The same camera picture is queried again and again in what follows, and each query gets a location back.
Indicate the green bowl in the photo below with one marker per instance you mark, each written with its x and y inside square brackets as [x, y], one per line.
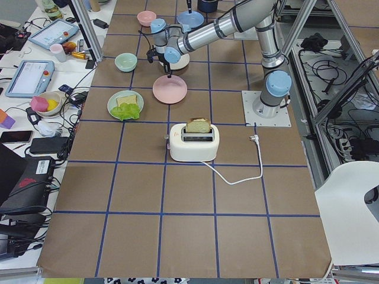
[126, 62]

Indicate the pink cup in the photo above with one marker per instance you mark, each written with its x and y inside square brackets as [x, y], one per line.
[58, 51]

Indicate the aluminium frame post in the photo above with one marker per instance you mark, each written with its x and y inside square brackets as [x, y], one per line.
[85, 25]

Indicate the bowl with toy fruit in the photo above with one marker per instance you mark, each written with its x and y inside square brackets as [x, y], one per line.
[48, 104]

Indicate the white chair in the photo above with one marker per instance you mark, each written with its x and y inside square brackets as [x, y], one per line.
[350, 227]

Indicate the bread slice in toaster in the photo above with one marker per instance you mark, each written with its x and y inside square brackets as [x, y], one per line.
[198, 125]

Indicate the black smartphone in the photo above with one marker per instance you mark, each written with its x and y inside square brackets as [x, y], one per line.
[16, 136]

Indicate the green lettuce leaf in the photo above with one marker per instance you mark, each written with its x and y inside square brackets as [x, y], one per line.
[126, 111]

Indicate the blue teach pendant tablet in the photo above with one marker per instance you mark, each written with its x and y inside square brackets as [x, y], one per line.
[57, 32]

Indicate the blue plate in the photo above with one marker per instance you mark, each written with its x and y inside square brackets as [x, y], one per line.
[193, 19]

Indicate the white toaster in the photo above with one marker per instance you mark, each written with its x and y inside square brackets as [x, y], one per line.
[193, 147]

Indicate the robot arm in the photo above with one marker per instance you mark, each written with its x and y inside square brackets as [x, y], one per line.
[171, 42]

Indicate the bread slice on plate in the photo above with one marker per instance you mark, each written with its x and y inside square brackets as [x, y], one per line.
[131, 99]

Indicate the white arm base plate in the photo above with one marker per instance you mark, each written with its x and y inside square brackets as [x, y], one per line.
[258, 114]

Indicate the cream white plate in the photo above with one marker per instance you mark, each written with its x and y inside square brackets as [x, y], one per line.
[182, 63]

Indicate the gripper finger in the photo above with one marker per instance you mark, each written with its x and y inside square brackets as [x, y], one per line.
[151, 53]
[189, 5]
[167, 69]

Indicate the dark blue pot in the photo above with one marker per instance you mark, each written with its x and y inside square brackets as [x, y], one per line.
[207, 6]

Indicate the green plate with sandwich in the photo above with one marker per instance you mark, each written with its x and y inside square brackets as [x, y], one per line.
[113, 103]

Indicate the pink plate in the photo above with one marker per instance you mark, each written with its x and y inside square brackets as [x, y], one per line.
[169, 90]

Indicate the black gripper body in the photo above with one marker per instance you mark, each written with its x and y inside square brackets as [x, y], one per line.
[164, 63]

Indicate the pink bowl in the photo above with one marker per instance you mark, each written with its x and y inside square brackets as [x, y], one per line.
[146, 17]

